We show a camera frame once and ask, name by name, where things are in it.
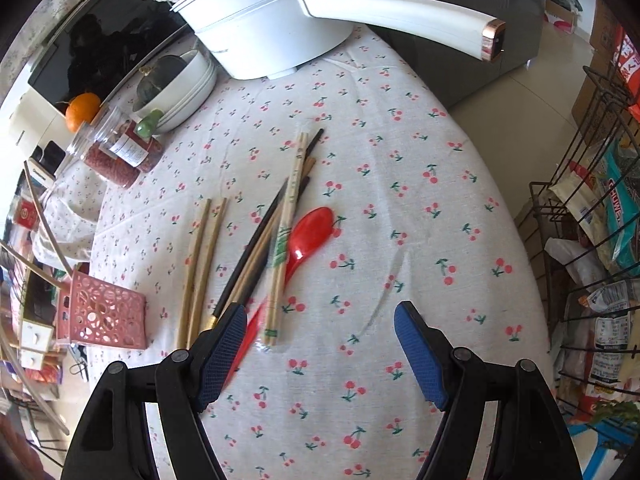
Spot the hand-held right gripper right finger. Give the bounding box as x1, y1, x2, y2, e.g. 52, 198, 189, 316
393, 301, 583, 480

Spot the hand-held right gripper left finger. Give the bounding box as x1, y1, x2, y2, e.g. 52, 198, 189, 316
62, 302, 249, 480

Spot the black chopstick gold band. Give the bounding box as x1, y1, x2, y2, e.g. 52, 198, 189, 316
231, 176, 311, 307
211, 129, 325, 330

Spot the brown bamboo chopstick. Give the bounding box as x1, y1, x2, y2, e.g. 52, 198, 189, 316
176, 198, 213, 352
187, 197, 229, 348

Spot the pink perforated utensil holder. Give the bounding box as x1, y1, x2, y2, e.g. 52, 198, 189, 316
54, 262, 148, 351

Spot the red plastic spoon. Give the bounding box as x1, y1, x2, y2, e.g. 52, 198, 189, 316
222, 206, 335, 391

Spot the pale chopstick green print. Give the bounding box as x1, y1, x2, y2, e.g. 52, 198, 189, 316
264, 132, 305, 347
270, 132, 310, 346

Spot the dark brown wooden chopstick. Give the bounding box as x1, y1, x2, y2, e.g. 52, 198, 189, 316
235, 156, 318, 301

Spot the white labelled packet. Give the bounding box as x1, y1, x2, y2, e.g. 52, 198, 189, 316
565, 280, 636, 391

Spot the green leafy plant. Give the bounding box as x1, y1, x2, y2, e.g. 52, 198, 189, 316
592, 400, 640, 441

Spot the cherry print tablecloth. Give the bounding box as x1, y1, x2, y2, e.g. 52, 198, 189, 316
52, 25, 551, 480

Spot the plastic jar of red beans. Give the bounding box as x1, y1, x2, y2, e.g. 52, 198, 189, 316
67, 125, 141, 190

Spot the labelled plastic jar dried shrimp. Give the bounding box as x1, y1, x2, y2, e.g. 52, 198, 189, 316
97, 110, 166, 173

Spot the teal snack packet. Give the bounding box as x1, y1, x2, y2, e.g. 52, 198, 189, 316
597, 142, 640, 277

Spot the dark green pumpkin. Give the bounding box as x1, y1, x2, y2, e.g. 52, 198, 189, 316
136, 55, 188, 106

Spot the black screen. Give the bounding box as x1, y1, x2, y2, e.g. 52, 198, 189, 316
27, 0, 201, 106

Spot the white electric cooking pot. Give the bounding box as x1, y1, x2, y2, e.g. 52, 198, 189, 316
172, 0, 507, 80

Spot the brown cardboard box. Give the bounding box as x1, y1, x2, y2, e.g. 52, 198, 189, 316
570, 0, 626, 121

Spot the red snack packet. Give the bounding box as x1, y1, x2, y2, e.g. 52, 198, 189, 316
612, 30, 640, 121

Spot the black wire rack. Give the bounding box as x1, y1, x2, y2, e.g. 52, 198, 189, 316
517, 65, 640, 461

